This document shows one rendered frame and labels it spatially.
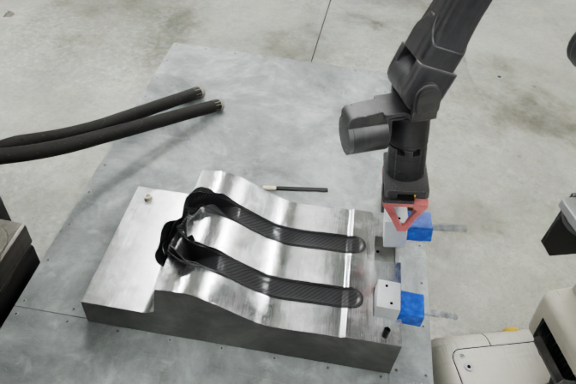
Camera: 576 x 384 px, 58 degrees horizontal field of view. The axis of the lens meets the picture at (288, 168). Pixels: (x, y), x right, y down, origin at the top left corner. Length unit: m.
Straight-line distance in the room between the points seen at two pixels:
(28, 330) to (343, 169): 0.69
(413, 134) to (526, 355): 1.04
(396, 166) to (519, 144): 2.06
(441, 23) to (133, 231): 0.62
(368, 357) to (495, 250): 1.44
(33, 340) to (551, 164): 2.35
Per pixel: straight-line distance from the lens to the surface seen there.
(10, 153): 1.07
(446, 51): 0.69
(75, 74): 2.98
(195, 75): 1.44
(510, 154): 2.72
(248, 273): 0.85
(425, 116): 0.72
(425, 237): 0.87
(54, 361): 0.93
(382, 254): 0.95
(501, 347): 1.65
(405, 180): 0.79
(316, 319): 0.83
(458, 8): 0.68
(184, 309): 0.83
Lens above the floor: 1.60
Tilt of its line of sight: 43 degrees down
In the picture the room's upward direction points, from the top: 6 degrees clockwise
